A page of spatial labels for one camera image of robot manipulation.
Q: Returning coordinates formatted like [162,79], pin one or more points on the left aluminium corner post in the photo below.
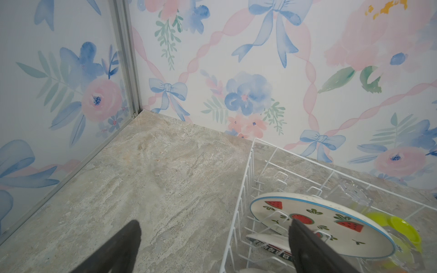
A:
[123,30]

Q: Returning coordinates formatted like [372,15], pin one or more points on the lime green bowl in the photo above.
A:
[408,255]

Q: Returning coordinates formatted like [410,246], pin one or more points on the red green rimmed plate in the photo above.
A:
[273,243]

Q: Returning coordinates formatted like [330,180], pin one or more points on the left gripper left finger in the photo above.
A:
[117,255]

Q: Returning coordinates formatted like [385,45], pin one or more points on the clear glass cup back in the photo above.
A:
[352,195]

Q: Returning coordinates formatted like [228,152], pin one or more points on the white wire dish rack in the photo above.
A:
[272,169]

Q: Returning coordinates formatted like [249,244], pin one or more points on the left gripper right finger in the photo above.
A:
[311,255]

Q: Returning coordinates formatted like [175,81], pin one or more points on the watermelon pattern plate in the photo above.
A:
[346,231]

